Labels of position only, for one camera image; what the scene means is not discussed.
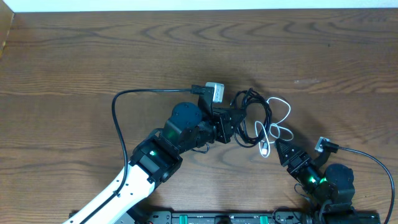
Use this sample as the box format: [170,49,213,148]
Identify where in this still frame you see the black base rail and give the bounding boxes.
[68,210,381,224]

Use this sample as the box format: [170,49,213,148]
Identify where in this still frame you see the left camera cable black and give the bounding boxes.
[77,84,215,224]

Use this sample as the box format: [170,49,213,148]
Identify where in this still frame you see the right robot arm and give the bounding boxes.
[275,139,360,223]

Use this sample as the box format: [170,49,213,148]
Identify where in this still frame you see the white usb cable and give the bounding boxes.
[254,96,295,159]

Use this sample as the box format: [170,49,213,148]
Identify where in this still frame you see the right camera cable black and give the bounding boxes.
[328,137,397,222]

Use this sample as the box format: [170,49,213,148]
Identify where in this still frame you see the camera cable black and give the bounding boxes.
[77,84,215,224]
[328,137,397,222]

